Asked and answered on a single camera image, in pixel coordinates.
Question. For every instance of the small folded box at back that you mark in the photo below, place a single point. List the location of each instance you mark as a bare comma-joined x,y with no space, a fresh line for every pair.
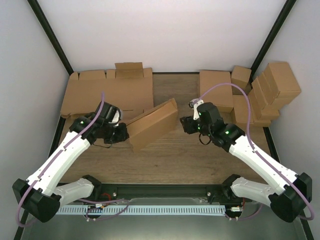
240,76

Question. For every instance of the folded box stack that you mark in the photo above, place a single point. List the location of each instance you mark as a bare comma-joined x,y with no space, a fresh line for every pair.
263,94
261,117
282,81

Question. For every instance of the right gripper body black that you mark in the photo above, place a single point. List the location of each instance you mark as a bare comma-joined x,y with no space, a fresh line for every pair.
191,129

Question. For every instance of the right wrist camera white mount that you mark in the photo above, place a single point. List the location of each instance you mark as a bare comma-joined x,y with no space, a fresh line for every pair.
194,104

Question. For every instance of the large folded cardboard box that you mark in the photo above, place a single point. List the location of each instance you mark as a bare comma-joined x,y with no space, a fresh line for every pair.
221,96

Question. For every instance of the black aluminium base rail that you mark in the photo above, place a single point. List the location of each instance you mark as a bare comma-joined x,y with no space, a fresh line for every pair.
210,192

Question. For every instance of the middle folded box right stack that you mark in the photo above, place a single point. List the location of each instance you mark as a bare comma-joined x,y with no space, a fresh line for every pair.
263,94

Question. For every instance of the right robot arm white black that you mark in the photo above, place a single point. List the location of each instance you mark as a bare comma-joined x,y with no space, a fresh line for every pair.
284,191

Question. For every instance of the lower folded box right stack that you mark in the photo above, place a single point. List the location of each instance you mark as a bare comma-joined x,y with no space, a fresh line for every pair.
261,117

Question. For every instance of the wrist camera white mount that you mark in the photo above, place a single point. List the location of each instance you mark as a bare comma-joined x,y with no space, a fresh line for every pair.
194,104
117,118

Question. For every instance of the top folded box right stack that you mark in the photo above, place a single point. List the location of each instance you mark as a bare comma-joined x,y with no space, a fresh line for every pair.
282,81

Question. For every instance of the light blue slotted cable duct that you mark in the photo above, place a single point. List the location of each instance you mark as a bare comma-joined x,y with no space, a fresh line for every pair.
145,210

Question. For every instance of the stack of flat cardboard blanks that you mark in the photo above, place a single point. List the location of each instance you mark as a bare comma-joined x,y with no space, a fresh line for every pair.
129,86

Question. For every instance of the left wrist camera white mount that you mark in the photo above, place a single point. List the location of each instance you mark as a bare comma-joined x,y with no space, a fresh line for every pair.
117,118

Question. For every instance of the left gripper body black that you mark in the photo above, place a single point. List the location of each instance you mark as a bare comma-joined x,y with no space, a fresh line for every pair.
111,136

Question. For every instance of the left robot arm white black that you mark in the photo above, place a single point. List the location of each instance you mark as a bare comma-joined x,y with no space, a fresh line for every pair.
40,195

